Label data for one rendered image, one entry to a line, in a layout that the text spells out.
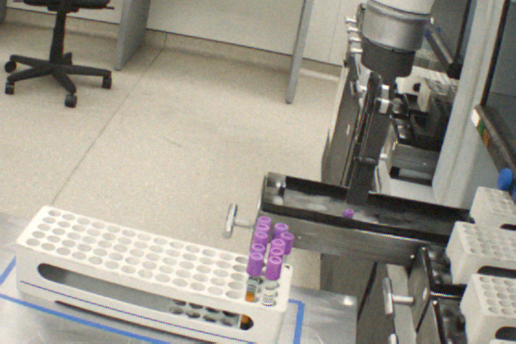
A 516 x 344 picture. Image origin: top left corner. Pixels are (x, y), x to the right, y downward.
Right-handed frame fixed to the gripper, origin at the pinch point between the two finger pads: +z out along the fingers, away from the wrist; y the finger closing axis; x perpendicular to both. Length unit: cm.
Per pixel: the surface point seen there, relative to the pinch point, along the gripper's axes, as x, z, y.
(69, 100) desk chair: 106, 84, 222
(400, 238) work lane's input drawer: -8.3, 7.6, -2.5
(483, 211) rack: -21.6, 2.6, 1.7
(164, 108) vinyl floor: 63, 88, 247
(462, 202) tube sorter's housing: -20.7, 6.2, 12.2
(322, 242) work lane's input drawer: 3.1, 10.4, -2.5
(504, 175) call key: -16.5, -10.8, -16.7
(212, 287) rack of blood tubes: 17.0, -0.1, -36.9
